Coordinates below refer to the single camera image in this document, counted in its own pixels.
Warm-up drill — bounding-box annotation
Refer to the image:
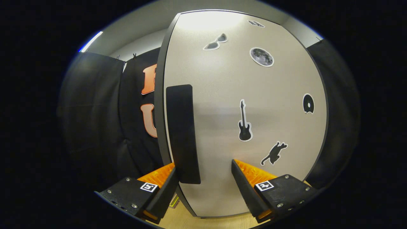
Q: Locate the grey shoe cabinet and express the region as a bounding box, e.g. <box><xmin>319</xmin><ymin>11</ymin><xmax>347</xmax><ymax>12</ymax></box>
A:
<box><xmin>154</xmin><ymin>10</ymin><xmax>330</xmax><ymax>219</ymax></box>

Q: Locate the ceiling light strip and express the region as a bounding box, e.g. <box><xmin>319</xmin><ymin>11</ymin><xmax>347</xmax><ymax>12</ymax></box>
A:
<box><xmin>79</xmin><ymin>31</ymin><xmax>104</xmax><ymax>53</ymax></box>

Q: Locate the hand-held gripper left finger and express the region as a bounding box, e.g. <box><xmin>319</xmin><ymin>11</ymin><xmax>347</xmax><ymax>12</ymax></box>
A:
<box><xmin>94</xmin><ymin>163</ymin><xmax>180</xmax><ymax>225</ymax></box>

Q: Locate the black door handle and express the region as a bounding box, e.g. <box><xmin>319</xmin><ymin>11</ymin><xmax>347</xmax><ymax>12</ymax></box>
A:
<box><xmin>166</xmin><ymin>84</ymin><xmax>201</xmax><ymax>185</ymax></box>

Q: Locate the beige shoe cabinet door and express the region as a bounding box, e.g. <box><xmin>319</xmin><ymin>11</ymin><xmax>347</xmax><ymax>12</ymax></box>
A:
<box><xmin>163</xmin><ymin>10</ymin><xmax>328</xmax><ymax>217</ymax></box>

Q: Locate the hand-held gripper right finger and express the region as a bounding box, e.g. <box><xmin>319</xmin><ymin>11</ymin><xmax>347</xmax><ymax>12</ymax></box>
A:
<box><xmin>231</xmin><ymin>159</ymin><xmax>319</xmax><ymax>223</ymax></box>

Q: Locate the black backdrop cloth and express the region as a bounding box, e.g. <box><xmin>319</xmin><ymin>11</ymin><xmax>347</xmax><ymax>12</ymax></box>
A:
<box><xmin>57</xmin><ymin>38</ymin><xmax>361</xmax><ymax>191</ymax></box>

